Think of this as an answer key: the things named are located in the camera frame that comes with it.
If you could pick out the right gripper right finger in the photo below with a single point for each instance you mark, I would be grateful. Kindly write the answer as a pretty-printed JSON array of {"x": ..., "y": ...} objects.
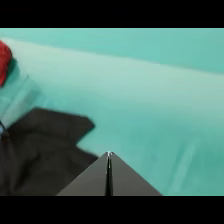
[{"x": 128, "y": 181}]

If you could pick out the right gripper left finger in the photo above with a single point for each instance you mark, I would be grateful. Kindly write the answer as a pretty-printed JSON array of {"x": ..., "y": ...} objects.
[{"x": 91, "y": 181}]

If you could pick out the dark brown T-shirt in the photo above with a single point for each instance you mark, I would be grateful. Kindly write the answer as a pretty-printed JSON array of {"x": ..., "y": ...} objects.
[{"x": 40, "y": 150}]

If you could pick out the red garment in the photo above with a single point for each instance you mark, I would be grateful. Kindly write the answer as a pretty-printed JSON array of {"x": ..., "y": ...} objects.
[{"x": 4, "y": 63}]

